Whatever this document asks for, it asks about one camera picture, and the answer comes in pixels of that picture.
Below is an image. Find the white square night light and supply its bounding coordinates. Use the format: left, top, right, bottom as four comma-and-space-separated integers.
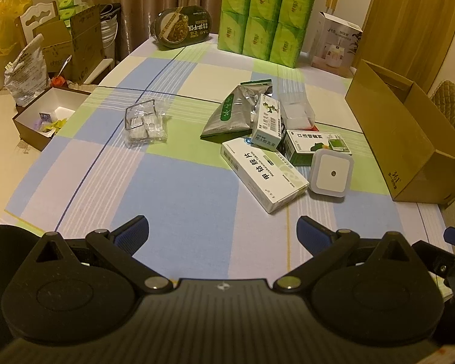
308, 148, 355, 198

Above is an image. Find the dark green instant food bowl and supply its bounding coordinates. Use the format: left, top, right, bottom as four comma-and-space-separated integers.
150, 5, 213, 50

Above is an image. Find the tall printed cardboard box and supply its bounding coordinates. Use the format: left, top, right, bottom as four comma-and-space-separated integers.
34, 4, 112, 84

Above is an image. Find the dark brown open gift box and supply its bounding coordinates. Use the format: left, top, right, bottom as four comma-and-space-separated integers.
12, 86, 92, 152

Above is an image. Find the white appliance box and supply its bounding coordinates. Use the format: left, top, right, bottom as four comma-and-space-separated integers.
310, 11, 364, 78

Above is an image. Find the yellow plastic bag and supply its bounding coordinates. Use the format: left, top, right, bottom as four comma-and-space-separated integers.
0, 0, 35, 57

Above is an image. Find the quilted chair back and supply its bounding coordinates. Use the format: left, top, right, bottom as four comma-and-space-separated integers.
428, 79, 455, 141

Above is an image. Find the stack of green tissue packs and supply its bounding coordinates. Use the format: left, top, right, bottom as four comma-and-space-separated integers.
217, 0, 318, 69

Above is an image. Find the white metal bucket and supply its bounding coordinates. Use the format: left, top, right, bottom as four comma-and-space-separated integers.
99, 3, 122, 63

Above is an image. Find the brown cardboard box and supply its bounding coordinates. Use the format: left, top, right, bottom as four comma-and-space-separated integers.
344, 59, 455, 208

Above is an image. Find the silver foil bag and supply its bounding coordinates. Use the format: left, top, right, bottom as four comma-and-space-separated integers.
4, 35, 48, 107

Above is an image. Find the white carved chair back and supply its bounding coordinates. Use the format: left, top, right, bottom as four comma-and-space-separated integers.
14, 1, 59, 46

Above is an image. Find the large white medicine box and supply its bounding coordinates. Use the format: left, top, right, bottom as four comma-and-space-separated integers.
220, 137, 311, 214

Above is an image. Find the green and white medicine box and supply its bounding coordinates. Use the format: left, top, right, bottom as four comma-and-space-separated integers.
282, 129, 353, 167

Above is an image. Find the desktop with checked cloth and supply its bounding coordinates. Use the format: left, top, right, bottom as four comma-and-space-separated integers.
0, 33, 455, 300

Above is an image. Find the clear plastic container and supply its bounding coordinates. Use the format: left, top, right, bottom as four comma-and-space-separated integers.
280, 100, 315, 131

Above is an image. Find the wooden wardrobe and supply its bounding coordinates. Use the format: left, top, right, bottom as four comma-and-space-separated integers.
362, 0, 455, 95

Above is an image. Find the small white medicine box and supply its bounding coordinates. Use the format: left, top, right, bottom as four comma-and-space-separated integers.
250, 93, 283, 151

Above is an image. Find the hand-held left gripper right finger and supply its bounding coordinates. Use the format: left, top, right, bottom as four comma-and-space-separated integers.
273, 215, 416, 293

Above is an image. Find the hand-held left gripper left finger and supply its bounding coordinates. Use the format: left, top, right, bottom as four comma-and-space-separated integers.
34, 215, 173, 294

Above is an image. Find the silver tea pouch green label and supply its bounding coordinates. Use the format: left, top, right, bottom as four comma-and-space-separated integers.
200, 79, 274, 140

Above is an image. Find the clear plastic tray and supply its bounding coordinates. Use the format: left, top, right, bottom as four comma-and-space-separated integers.
124, 99, 169, 145

